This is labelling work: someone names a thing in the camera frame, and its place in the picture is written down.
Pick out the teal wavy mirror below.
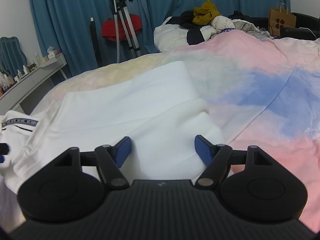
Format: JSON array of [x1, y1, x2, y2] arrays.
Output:
[[0, 37, 27, 77]]

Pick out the mustard yellow garment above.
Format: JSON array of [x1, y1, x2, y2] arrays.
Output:
[[193, 0, 221, 25]]

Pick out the black bedside sofa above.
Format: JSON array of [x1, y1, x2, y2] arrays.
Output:
[[228, 10, 319, 41]]

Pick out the silver garment steamer stand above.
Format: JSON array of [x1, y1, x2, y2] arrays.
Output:
[[111, 0, 142, 63]]

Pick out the grey crumpled garment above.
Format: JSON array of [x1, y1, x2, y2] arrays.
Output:
[[232, 20, 273, 40]]

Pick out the brown paper shopping bag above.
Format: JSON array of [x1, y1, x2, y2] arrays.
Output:
[[268, 3, 296, 37]]

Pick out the red garment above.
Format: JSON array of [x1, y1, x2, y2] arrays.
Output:
[[101, 14, 142, 41]]

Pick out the white dressing table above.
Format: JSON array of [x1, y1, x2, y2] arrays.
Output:
[[0, 53, 68, 115]]

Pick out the white hooded sweatshirt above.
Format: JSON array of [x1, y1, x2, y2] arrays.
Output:
[[1, 61, 225, 230]]

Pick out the black garment on pile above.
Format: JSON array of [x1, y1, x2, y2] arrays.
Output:
[[166, 11, 205, 45]]

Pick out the pastel tie-dye duvet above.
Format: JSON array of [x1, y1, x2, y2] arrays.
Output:
[[33, 30, 319, 232]]

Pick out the blue curtain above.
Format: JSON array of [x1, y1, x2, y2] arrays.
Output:
[[29, 0, 290, 75]]

